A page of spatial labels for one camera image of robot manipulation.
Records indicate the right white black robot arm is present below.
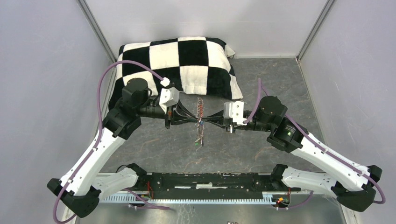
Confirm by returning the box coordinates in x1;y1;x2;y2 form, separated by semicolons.
201;96;382;212

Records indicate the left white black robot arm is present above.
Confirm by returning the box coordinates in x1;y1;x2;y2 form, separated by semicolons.
47;78;180;218

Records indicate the black white checkered pillow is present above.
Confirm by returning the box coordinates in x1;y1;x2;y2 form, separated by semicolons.
118;36;243;100

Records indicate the right corner aluminium profile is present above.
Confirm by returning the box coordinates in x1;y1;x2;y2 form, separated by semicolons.
296;0;336;63

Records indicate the corner aluminium profile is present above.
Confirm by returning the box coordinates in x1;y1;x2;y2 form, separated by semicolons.
77;0;117;63
296;0;336;63

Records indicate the left corner aluminium profile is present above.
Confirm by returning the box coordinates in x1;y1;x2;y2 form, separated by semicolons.
77;0;117;63

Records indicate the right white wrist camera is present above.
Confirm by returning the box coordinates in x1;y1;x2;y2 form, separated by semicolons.
223;101;246;125

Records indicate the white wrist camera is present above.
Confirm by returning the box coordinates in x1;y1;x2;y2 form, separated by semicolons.
159;77;180;109
223;101;246;125

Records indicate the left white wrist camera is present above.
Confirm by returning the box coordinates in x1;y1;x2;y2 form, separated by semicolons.
159;77;180;109

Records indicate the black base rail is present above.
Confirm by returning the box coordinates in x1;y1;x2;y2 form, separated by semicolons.
131;173;301;200

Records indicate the white toothed cable duct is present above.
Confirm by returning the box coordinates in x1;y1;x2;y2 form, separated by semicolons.
101;191;284;205

